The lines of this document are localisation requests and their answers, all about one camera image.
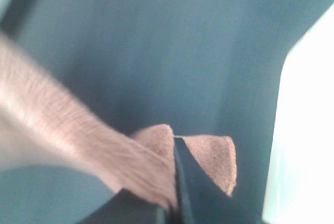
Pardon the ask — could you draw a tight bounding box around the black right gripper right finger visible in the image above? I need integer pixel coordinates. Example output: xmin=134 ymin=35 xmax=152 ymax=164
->
xmin=174 ymin=137 xmax=261 ymax=224

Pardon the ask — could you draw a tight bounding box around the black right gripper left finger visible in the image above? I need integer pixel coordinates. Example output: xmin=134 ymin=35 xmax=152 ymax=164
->
xmin=80 ymin=190 xmax=167 ymax=224

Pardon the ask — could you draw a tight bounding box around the brown microfibre towel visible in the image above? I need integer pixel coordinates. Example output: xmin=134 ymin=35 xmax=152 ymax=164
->
xmin=0 ymin=29 xmax=238 ymax=209

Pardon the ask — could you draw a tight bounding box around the white storage bin grey rim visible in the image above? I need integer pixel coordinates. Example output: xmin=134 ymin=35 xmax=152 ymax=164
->
xmin=262 ymin=7 xmax=333 ymax=223

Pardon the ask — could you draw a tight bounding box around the black table cloth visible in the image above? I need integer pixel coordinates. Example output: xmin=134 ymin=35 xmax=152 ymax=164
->
xmin=1 ymin=0 xmax=333 ymax=215

